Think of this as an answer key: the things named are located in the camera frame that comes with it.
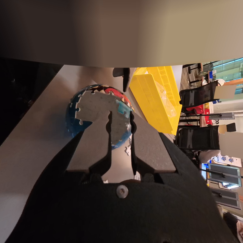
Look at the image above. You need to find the red bag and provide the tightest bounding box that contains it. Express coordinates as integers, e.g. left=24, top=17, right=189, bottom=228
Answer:
left=187, top=106, right=205, bottom=115

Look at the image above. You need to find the yellow plastic bin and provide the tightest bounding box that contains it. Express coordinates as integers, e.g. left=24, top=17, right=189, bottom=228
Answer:
left=129, top=65, right=183, bottom=135

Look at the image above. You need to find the black mesh office chair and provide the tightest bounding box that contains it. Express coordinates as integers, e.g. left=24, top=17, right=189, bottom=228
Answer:
left=179, top=81, right=220, bottom=116
left=175, top=125, right=221, bottom=151

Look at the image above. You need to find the white puzzle piece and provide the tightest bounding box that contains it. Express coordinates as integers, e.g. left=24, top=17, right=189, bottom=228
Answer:
left=124, top=139, right=132, bottom=156

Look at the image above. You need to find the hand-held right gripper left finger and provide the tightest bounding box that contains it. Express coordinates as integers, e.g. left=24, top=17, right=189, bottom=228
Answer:
left=66, top=111, right=113, bottom=179

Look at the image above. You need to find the grey framed panel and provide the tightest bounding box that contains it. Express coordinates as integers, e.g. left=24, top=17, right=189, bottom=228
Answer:
left=207, top=163, right=243, bottom=188
left=210, top=188, right=240, bottom=209
left=208, top=112, right=235, bottom=120

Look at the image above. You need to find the blue cartoon puzzle ball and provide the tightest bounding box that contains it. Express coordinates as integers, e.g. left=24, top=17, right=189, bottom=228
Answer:
left=65, top=84, right=135, bottom=151

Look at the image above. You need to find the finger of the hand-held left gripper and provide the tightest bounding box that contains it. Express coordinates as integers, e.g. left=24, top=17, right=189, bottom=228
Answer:
left=113, top=68, right=125, bottom=78
left=123, top=68, right=136, bottom=93

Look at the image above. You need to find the clear plastic bag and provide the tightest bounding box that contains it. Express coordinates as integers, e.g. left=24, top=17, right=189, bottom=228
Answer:
left=155, top=80, right=177, bottom=119

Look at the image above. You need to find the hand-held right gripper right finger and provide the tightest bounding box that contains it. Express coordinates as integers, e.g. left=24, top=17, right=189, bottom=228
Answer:
left=130, top=111, right=176, bottom=176

